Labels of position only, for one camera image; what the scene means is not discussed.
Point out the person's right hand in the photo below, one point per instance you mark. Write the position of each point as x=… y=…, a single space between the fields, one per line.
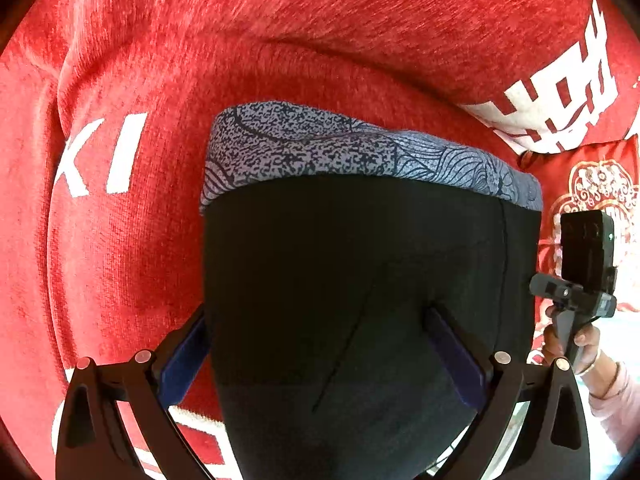
x=591 y=349

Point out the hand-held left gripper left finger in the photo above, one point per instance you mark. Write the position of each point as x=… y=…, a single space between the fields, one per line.
x=182 y=365

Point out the black pants with grey waistband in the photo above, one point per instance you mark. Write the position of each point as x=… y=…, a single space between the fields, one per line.
x=350 y=260

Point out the red cushion with gold pattern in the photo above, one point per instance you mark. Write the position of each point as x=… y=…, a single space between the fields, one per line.
x=590 y=185

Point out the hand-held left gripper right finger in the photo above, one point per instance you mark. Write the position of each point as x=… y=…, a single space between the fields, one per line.
x=457 y=360

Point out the person's right forearm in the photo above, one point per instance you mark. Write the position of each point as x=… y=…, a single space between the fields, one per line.
x=617 y=400

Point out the red printed blanket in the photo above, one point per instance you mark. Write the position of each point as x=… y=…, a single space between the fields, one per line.
x=150 y=210

